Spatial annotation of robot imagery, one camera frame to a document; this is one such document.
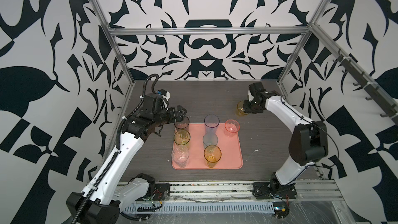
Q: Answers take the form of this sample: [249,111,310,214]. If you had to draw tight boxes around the tall dark grey glass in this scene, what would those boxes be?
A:
[174,116,190,132]

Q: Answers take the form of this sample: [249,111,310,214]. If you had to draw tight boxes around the short yellow glass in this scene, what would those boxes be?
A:
[235,101,248,116]

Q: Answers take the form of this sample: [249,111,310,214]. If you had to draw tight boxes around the tall green glass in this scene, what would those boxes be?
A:
[174,130,191,148]

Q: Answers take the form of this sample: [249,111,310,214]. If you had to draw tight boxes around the short pink glass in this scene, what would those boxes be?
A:
[224,119,240,137]

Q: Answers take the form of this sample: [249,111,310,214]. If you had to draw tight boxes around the tall blue glass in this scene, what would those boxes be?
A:
[204,114,220,134]

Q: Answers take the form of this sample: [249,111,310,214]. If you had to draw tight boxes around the tall clear glass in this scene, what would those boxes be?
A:
[172,146,189,168]

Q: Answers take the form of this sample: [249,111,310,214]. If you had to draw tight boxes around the teal glass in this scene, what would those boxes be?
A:
[203,133,218,148]

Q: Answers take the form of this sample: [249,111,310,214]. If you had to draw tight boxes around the tall yellow glass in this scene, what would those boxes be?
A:
[204,145,222,168]

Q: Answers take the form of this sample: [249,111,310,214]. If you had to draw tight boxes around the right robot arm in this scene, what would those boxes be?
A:
[243,82,329,199]

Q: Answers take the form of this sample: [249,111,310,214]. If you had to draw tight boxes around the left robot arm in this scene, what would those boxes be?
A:
[66,74,187,224]

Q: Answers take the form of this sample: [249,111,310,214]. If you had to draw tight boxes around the pink tray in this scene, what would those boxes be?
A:
[172,123,243,170]

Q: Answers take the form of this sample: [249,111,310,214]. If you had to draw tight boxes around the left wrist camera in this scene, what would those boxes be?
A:
[142,89,171,114]

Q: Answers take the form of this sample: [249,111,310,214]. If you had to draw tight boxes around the white cable duct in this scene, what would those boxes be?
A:
[123,202,275,214]

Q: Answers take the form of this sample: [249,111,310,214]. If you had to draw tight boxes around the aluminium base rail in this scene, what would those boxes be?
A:
[79,181,343,204]

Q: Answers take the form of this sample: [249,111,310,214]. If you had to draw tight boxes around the black hook rail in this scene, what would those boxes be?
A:
[332,48,398,119]

